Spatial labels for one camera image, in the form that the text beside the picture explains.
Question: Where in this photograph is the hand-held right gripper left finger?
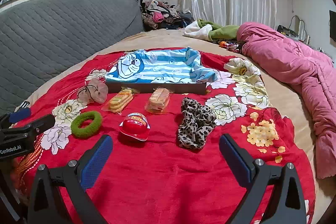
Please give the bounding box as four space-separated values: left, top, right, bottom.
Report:
28 134 114 224

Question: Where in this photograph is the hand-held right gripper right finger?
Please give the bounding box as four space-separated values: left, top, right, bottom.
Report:
219 134 307 224

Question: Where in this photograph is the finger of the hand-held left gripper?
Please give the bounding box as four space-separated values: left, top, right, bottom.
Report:
0 114 56 140
0 108 32 130

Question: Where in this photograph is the green fuzzy scrunchie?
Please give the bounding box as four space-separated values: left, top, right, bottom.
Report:
71 111 103 139

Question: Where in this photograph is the red cap-shaped toy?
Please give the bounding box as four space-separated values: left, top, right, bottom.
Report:
119 112 151 142

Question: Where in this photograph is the leopard print scrunchie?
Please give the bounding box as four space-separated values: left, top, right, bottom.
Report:
178 97 217 149

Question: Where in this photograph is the yellow rice cake packet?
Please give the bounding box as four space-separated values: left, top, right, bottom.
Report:
102 86 138 114

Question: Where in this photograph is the beige sheer scrunchie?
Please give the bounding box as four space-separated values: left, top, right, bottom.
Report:
77 79 109 104

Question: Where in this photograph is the orange snack packet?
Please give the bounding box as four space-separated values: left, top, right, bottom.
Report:
145 87 171 115

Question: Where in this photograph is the red floral blanket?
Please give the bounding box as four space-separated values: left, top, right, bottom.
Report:
10 49 315 224

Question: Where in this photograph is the grey quilted headboard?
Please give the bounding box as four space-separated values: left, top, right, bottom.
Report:
0 0 145 117

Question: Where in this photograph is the pink quilt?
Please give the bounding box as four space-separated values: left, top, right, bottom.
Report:
236 21 336 180

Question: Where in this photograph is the tray with Doraemon cloth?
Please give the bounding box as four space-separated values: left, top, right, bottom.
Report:
105 47 218 84

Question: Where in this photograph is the green and white blanket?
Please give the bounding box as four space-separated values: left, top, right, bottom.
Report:
183 19 240 42

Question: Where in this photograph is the beige bed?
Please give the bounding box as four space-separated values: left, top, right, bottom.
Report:
16 28 336 224

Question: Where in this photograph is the black bag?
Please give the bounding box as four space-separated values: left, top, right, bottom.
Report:
277 25 298 37

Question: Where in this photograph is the curvy framed mirror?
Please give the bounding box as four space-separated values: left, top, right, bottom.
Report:
290 15 310 43

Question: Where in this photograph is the pile of clothes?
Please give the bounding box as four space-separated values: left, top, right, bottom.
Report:
140 0 193 31

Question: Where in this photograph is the black television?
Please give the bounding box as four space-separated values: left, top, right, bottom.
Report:
329 10 336 42

